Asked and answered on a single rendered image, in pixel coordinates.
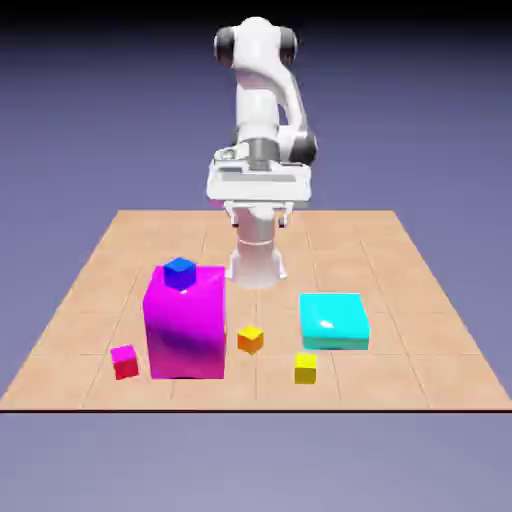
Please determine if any small blue cube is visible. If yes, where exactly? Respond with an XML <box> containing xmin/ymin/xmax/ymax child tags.
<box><xmin>162</xmin><ymin>256</ymin><xmax>198</xmax><ymax>292</ymax></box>

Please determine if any small yellow cube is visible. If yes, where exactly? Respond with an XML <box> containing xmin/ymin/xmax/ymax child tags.
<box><xmin>294</xmin><ymin>352</ymin><xmax>318</xmax><ymax>386</ymax></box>

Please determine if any small red cube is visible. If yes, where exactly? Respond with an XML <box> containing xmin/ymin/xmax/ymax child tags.
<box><xmin>109</xmin><ymin>344</ymin><xmax>140</xmax><ymax>381</ymax></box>

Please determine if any large magenta box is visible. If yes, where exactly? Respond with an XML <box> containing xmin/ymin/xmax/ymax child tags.
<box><xmin>142</xmin><ymin>264</ymin><xmax>227</xmax><ymax>380</ymax></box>

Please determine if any small orange cube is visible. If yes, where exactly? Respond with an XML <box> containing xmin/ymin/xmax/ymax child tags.
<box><xmin>236</xmin><ymin>324</ymin><xmax>265</xmax><ymax>356</ymax></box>

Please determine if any large cyan box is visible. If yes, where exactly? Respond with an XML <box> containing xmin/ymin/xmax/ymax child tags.
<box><xmin>298</xmin><ymin>292</ymin><xmax>371</xmax><ymax>352</ymax></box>

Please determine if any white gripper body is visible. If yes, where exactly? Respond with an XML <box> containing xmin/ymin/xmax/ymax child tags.
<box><xmin>205</xmin><ymin>158</ymin><xmax>313</xmax><ymax>204</ymax></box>

